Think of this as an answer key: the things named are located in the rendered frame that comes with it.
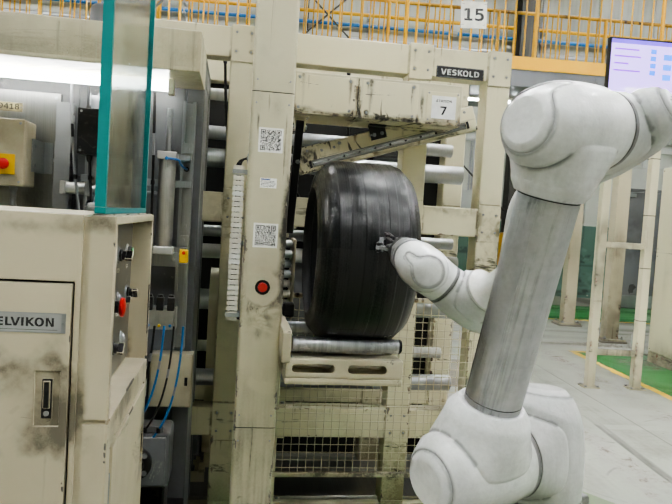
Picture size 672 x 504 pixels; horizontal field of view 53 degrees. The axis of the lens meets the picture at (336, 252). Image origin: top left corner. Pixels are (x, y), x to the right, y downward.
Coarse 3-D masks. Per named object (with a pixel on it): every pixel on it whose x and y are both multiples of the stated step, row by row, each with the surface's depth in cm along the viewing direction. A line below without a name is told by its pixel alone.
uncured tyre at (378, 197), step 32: (320, 192) 201; (352, 192) 195; (384, 192) 197; (320, 224) 195; (352, 224) 190; (384, 224) 192; (416, 224) 196; (320, 256) 193; (352, 256) 189; (384, 256) 191; (320, 288) 194; (352, 288) 191; (384, 288) 193; (320, 320) 201; (352, 320) 198; (384, 320) 199
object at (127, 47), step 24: (120, 0) 125; (144, 0) 154; (120, 24) 126; (144, 24) 156; (120, 48) 127; (144, 48) 158; (120, 72) 129; (144, 72) 160; (120, 96) 130; (144, 96) 163; (120, 120) 131; (144, 120) 165; (120, 144) 133; (144, 144) 167; (96, 168) 117; (120, 168) 134; (144, 168) 169; (96, 192) 117; (120, 192) 136; (144, 192) 170
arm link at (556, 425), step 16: (544, 384) 136; (528, 400) 127; (544, 400) 127; (560, 400) 127; (528, 416) 126; (544, 416) 125; (560, 416) 125; (576, 416) 128; (544, 432) 124; (560, 432) 125; (576, 432) 127; (544, 448) 122; (560, 448) 124; (576, 448) 126; (544, 464) 121; (560, 464) 124; (576, 464) 127; (544, 480) 122; (560, 480) 124; (576, 480) 127; (528, 496) 124; (544, 496) 125; (560, 496) 126; (576, 496) 128
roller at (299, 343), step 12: (300, 336) 203; (300, 348) 202; (312, 348) 202; (324, 348) 203; (336, 348) 203; (348, 348) 204; (360, 348) 204; (372, 348) 205; (384, 348) 206; (396, 348) 206
